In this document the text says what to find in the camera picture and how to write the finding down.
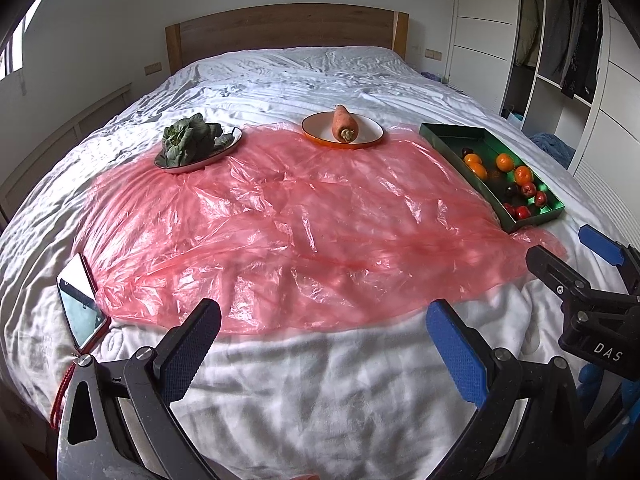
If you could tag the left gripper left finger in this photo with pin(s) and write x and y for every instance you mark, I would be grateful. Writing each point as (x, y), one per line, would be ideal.
(94, 440)

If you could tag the red apple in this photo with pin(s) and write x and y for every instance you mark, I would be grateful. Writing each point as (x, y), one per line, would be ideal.
(510, 209)

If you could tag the green tray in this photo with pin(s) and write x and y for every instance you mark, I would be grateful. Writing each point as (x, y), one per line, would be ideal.
(449, 140)

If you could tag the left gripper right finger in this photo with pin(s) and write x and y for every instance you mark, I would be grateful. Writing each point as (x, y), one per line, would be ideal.
(527, 422)

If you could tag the white wardrobe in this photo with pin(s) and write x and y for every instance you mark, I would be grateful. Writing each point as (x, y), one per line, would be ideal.
(604, 132)

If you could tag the orange rimmed white plate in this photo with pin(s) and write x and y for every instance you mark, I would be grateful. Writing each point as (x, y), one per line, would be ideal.
(317, 128)

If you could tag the orange in tray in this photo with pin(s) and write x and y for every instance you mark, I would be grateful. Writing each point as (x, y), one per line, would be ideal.
(504, 163)
(472, 159)

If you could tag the pink plastic sheet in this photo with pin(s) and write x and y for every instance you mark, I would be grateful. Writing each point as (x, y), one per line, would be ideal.
(286, 234)

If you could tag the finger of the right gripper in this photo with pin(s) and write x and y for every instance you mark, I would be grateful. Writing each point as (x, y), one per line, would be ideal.
(557, 275)
(602, 245)

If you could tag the large orange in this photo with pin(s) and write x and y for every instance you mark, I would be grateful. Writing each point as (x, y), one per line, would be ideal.
(523, 175)

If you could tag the red tomato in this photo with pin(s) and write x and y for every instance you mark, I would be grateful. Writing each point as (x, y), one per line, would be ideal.
(529, 189)

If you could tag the carrot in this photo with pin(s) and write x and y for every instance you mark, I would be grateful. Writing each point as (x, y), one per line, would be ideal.
(344, 126)

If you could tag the small orange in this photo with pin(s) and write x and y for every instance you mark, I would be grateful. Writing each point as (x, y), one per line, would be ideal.
(479, 170)

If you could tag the smartphone red case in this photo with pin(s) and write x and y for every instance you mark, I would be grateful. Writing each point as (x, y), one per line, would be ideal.
(77, 290)

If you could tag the wooden headboard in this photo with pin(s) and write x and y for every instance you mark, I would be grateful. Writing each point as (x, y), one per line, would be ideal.
(285, 25)

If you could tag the window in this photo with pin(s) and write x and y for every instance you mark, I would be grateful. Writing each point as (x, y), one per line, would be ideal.
(12, 55)

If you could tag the blue towel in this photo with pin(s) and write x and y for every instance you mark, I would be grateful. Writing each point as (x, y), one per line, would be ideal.
(554, 147)

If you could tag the hanging clothes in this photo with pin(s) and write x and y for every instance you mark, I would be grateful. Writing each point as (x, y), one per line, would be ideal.
(562, 39)

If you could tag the grey plate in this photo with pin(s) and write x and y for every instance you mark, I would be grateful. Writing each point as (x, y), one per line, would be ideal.
(200, 165)

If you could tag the small red fruit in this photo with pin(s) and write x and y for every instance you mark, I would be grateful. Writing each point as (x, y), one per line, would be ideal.
(523, 212)

